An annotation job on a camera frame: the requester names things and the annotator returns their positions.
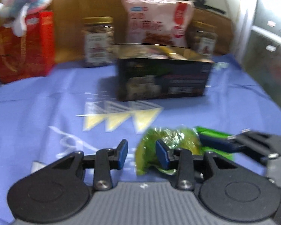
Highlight nut jar gold lid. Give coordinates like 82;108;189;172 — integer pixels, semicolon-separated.
189;21;217;57
82;16;114;68

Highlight right nut jar gold lid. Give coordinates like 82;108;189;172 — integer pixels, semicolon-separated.
189;21;217;57

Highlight red gift bag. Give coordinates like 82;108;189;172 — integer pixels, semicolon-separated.
0;11;55;83

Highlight left nut jar gold lid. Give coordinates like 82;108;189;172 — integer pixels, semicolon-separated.
82;16;114;68

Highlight pink twist snack bag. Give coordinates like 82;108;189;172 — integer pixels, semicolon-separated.
121;0;194;47

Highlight blue printed tablecloth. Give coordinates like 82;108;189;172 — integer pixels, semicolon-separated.
0;54;281;224

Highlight light green snack packet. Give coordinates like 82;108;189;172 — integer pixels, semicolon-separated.
135;127;203;176

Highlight black tin snack box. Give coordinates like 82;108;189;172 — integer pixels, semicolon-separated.
115;44;214;101

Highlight wooden board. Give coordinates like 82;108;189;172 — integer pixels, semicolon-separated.
0;0;235;64

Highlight pink blue plush toy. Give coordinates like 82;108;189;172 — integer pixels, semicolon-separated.
0;0;52;37

